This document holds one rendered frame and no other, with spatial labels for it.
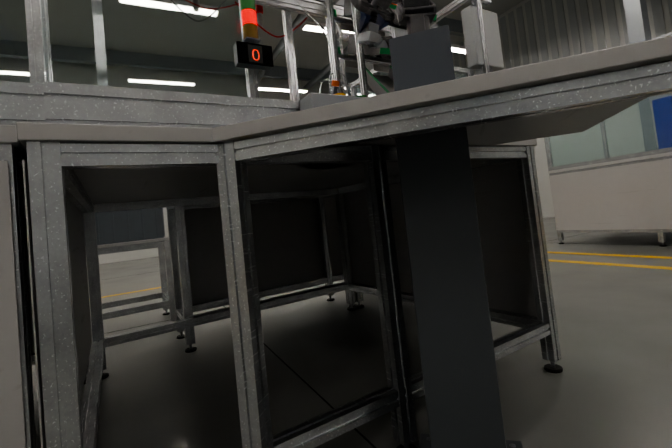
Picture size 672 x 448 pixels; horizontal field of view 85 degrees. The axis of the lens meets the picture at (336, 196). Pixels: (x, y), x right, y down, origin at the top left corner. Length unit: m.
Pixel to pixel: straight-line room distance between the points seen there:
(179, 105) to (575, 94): 0.76
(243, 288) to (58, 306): 0.31
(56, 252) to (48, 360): 0.17
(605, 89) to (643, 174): 4.10
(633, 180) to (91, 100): 4.65
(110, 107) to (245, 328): 0.52
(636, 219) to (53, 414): 4.75
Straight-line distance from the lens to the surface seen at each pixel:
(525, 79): 0.68
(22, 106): 0.91
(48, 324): 0.80
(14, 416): 0.85
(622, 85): 0.74
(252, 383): 0.85
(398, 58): 0.95
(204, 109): 0.91
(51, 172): 0.79
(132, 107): 0.89
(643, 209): 4.83
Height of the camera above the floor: 0.66
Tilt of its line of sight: 3 degrees up
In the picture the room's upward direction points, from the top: 6 degrees counter-clockwise
